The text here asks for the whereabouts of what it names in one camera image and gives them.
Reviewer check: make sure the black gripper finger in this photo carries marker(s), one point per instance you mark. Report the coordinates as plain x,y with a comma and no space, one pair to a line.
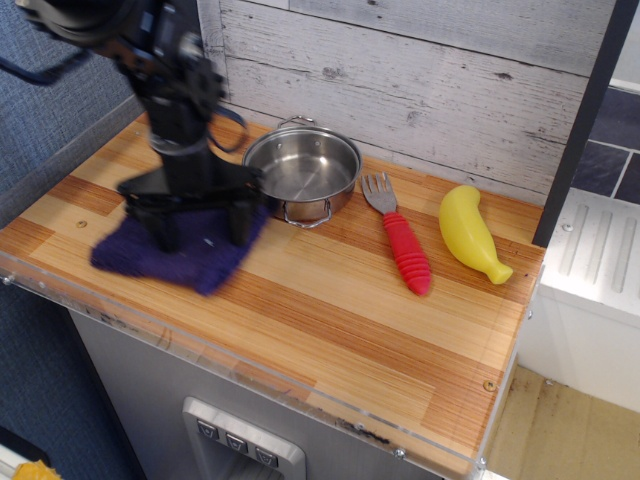
161,227
240,214

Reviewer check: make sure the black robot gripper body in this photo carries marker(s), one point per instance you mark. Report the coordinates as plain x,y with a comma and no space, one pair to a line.
188,181

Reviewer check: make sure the dark blue terry cloth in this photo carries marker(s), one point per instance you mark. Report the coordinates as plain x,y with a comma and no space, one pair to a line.
205,259

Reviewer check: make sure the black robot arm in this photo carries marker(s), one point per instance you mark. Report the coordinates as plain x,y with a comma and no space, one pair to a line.
157,46

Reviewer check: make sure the stainless steel pot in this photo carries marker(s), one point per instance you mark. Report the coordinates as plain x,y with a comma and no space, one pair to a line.
308,172

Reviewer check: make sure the clear acrylic table guard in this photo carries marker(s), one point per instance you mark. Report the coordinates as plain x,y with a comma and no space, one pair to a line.
149,367

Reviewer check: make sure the yellow plastic banana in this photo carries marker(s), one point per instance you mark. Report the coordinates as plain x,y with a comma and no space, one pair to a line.
467,236

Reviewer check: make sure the silver dispenser button panel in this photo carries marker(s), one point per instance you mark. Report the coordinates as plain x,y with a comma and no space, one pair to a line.
228,447

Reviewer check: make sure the yellow black object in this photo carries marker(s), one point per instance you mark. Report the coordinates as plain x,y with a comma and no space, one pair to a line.
35,471

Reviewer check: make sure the white ribbed appliance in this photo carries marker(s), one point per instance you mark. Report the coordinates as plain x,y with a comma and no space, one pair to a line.
583,324

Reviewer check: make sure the red handled toy fork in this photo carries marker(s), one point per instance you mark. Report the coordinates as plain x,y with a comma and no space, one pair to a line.
409,256

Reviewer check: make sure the dark right frame post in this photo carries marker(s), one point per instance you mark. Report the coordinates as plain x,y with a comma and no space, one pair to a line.
606,60

